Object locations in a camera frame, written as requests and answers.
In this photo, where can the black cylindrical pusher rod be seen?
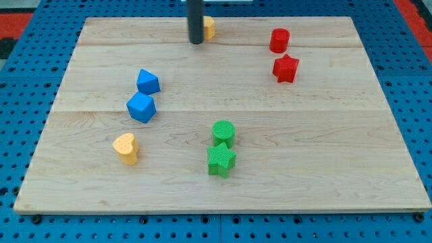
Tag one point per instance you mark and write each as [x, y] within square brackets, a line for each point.
[195, 21]

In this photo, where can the yellow hexagon block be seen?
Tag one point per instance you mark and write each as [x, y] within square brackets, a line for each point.
[209, 26]

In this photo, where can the blue triangle block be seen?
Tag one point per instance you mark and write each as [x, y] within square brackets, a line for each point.
[147, 83]

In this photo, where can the red cylinder block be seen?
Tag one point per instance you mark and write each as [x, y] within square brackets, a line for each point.
[279, 40]

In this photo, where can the red star block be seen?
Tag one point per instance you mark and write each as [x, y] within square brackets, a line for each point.
[285, 68]

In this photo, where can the blue cube block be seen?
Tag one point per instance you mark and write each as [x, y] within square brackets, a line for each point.
[141, 107]

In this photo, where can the green cylinder block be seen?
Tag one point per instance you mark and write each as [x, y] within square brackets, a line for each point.
[223, 131]

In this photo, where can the wooden board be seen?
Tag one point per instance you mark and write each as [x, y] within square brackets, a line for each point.
[327, 143]

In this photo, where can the green star block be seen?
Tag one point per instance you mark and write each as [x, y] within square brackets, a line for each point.
[220, 159]

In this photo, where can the yellow heart block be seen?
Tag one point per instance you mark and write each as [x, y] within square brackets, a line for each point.
[126, 148]

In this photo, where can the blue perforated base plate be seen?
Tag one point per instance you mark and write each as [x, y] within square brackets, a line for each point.
[33, 73]

